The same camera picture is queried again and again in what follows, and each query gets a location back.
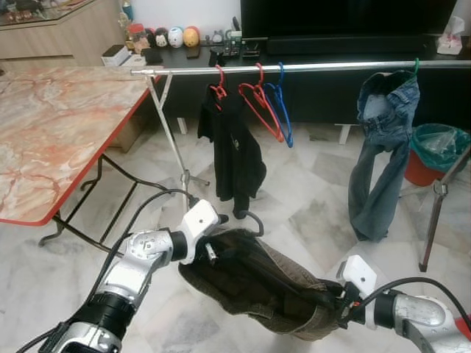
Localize black flat television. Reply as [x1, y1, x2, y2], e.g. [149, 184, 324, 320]
[241, 0, 458, 39]

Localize black tv console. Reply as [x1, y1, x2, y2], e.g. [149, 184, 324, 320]
[125, 44, 471, 132]

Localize white pink tissue pack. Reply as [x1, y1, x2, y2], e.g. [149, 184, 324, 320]
[437, 16, 466, 56]

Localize white box black lid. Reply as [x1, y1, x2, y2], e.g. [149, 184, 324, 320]
[102, 44, 132, 67]

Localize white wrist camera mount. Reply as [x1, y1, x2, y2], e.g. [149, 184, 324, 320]
[177, 199, 222, 265]
[342, 255, 378, 302]

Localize light wooden cabinet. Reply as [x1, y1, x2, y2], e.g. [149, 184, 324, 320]
[0, 0, 130, 74]

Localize white blue round plush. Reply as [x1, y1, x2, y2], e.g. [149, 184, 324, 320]
[168, 27, 185, 49]

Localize brown trousers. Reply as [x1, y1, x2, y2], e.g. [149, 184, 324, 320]
[178, 227, 350, 341]

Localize black white round plush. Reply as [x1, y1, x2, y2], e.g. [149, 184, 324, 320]
[154, 28, 171, 49]

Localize black plastic hanger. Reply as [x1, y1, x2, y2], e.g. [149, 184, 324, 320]
[239, 211, 264, 238]

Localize orange marble folding table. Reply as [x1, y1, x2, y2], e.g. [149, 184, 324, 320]
[0, 65, 192, 247]

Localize blue plastic hanger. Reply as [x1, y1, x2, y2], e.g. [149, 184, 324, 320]
[263, 63, 294, 149]

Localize red bin with green bag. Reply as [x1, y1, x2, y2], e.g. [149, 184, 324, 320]
[403, 124, 471, 187]

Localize red plastic hanger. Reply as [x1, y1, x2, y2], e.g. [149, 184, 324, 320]
[238, 63, 285, 143]
[210, 65, 229, 104]

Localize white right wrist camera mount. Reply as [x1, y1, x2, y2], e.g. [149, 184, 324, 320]
[342, 255, 378, 302]

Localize black shirt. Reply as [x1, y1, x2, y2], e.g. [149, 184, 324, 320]
[197, 85, 267, 219]

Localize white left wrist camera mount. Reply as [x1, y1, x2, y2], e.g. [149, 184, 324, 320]
[177, 199, 222, 265]

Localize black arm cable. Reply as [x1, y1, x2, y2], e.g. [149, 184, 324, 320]
[353, 277, 471, 339]
[85, 189, 199, 310]

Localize blue denim jeans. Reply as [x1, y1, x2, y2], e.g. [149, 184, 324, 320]
[347, 71, 422, 243]

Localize black wallet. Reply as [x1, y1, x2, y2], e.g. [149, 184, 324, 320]
[143, 47, 164, 65]

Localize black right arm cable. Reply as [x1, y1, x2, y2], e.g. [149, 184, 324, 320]
[353, 277, 471, 339]

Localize white pink flat pouch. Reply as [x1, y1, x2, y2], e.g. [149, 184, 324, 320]
[121, 53, 146, 67]

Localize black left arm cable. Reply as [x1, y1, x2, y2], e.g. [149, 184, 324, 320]
[85, 189, 199, 310]

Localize red lid jar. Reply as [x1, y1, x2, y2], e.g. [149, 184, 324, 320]
[127, 23, 148, 52]

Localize silver metal clothes rack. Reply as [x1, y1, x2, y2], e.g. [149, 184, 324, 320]
[131, 60, 471, 273]

